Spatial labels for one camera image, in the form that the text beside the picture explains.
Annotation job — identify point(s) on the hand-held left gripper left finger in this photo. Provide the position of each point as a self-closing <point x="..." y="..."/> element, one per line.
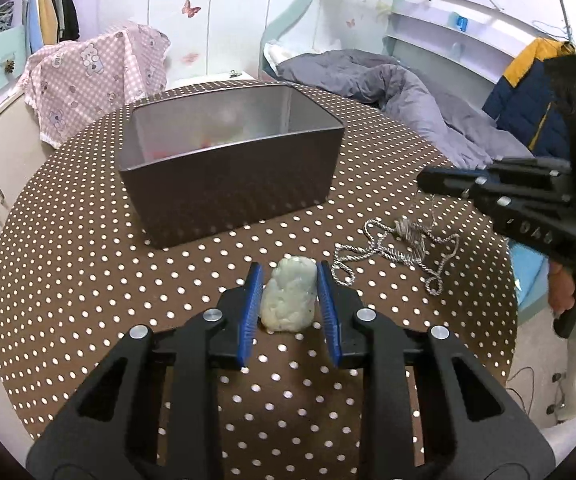
<point x="250" y="310"/>

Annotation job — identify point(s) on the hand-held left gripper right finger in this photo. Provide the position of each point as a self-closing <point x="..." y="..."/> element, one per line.
<point x="329" y="310"/>

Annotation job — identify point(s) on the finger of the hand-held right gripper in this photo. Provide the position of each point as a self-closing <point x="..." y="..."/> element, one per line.
<point x="463" y="177"/>
<point x="453" y="191"/>

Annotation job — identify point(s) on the pale green jade pendant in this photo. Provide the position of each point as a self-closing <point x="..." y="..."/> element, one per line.
<point x="288" y="295"/>

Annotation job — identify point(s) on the dark grey metal box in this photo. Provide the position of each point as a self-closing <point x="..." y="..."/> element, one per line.
<point x="228" y="190"/>

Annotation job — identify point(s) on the navy yellow jacket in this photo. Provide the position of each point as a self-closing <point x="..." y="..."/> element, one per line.
<point x="523" y="105"/>

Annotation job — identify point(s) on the grey duvet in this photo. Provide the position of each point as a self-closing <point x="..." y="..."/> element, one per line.
<point x="408" y="100"/>

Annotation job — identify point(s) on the brown polka dot tablecloth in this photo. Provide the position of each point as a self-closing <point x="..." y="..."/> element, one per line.
<point x="118" y="285"/>

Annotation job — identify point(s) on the small blue object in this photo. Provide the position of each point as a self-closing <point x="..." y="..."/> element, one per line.
<point x="461" y="22"/>

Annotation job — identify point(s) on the white pillow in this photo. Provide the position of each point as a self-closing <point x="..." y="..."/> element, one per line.
<point x="275" y="57"/>

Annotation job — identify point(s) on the white bedside table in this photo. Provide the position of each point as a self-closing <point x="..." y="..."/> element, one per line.
<point x="203" y="80"/>

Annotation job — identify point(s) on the mint bed headboard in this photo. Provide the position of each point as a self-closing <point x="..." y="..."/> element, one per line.
<point x="288" y="20"/>

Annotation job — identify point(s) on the small metal clip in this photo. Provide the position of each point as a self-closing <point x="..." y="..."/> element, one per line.
<point x="236" y="75"/>

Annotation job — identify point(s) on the pink bear print cloth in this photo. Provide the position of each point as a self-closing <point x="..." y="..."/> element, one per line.
<point x="88" y="80"/>

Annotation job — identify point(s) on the round drawer knob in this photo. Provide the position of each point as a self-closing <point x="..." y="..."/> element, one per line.
<point x="8" y="65"/>

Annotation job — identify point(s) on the hanging black garment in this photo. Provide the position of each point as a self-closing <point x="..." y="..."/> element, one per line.
<point x="69" y="7"/>

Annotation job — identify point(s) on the hanging grey garment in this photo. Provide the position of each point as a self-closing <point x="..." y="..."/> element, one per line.
<point x="58" y="2"/>

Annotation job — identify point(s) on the hanging yellow garment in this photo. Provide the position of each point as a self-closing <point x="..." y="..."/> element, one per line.
<point x="47" y="7"/>

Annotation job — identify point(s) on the hanging pale blue garment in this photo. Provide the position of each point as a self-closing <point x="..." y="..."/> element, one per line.
<point x="30" y="10"/>

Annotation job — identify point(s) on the white wall shelf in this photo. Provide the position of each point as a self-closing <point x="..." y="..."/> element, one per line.
<point x="443" y="35"/>

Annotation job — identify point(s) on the pale butterfly wall sticker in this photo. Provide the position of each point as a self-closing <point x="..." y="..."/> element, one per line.
<point x="190" y="56"/>

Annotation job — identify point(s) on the pink butterfly wall sticker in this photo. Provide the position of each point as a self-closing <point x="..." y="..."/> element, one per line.
<point x="191" y="8"/>

